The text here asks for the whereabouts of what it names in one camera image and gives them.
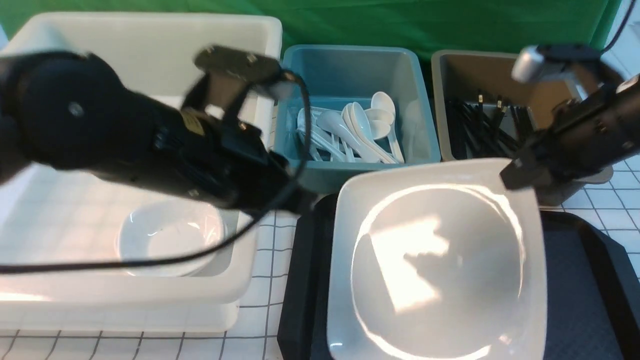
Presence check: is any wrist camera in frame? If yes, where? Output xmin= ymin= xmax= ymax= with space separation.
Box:
xmin=181 ymin=45 xmax=301 ymax=124
xmin=510 ymin=43 xmax=606 ymax=84

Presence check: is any black serving tray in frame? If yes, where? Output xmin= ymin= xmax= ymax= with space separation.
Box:
xmin=276 ymin=194 xmax=640 ymax=360

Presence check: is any white small dish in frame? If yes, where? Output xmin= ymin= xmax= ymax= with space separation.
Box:
xmin=116 ymin=199 xmax=227 ymax=261

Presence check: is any green backdrop cloth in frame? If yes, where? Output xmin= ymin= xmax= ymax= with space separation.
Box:
xmin=0 ymin=0 xmax=621 ymax=60

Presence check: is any large white rice plate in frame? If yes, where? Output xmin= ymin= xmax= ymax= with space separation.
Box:
xmin=326 ymin=158 xmax=547 ymax=360

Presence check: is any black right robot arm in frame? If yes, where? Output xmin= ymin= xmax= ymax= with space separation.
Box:
xmin=500 ymin=76 xmax=640 ymax=191

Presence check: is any checkered white tablecloth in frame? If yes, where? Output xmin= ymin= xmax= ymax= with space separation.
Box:
xmin=1 ymin=159 xmax=639 ymax=360

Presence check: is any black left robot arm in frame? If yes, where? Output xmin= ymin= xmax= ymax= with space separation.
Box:
xmin=1 ymin=45 xmax=318 ymax=217

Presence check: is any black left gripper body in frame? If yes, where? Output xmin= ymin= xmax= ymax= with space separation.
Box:
xmin=150 ymin=112 xmax=318 ymax=215

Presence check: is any pile of black chopsticks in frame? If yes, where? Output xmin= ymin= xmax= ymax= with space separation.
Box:
xmin=445 ymin=89 xmax=535 ymax=160

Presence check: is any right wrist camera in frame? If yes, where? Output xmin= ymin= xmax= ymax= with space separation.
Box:
xmin=510 ymin=43 xmax=606 ymax=84

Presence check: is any brown plastic chopstick bin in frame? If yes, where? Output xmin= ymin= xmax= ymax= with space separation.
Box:
xmin=431 ymin=49 xmax=615 ymax=207

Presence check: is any blue plastic spoon bin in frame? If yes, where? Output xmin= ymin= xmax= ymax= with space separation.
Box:
xmin=273 ymin=45 xmax=441 ymax=194

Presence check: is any large white plastic bin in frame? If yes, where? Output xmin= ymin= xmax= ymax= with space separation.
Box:
xmin=1 ymin=12 xmax=282 ymax=335

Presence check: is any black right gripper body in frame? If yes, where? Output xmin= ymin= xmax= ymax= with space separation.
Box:
xmin=500 ymin=95 xmax=631 ymax=191

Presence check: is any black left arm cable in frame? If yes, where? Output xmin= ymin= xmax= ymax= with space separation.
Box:
xmin=0 ymin=70 xmax=313 ymax=275

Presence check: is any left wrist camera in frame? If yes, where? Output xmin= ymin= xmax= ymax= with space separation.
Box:
xmin=181 ymin=45 xmax=301 ymax=124

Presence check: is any pile of white spoons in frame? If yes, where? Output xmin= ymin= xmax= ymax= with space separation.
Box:
xmin=309 ymin=91 xmax=405 ymax=164

